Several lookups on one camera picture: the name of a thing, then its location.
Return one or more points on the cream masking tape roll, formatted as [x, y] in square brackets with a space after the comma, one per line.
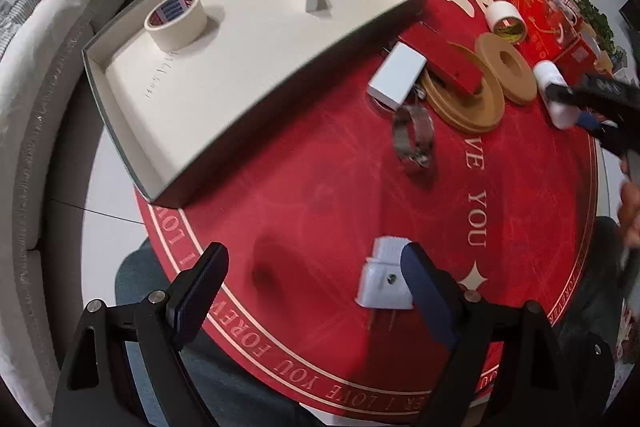
[174, 24]

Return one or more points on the small wooden disc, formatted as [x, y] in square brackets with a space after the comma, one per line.
[514, 74]

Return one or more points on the white double-sided tape roll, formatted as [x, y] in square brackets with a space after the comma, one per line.
[504, 20]

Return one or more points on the red gift box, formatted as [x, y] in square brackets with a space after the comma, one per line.
[556, 31]

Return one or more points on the metal hose clamp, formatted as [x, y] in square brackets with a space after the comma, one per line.
[413, 136]

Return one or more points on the red flip case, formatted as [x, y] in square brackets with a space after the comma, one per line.
[445, 60]

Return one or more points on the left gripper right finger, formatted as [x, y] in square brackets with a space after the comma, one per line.
[435, 293]

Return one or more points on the white plug adapter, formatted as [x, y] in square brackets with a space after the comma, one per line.
[382, 285]

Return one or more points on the red round tablecloth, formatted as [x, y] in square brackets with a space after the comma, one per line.
[509, 212]

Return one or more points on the grey white shallow tray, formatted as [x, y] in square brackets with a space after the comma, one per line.
[176, 117]

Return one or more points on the grey covered sofa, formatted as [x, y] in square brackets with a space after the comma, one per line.
[39, 71]

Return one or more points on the blue jeans leg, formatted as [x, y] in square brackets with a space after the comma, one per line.
[232, 395]

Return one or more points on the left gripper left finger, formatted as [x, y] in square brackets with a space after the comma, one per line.
[193, 291]

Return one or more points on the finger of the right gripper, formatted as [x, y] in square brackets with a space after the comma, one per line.
[610, 137]
[567, 94]

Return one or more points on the white rectangular box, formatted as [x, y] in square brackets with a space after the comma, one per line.
[394, 79]

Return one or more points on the person right hand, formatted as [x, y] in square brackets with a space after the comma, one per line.
[628, 214]

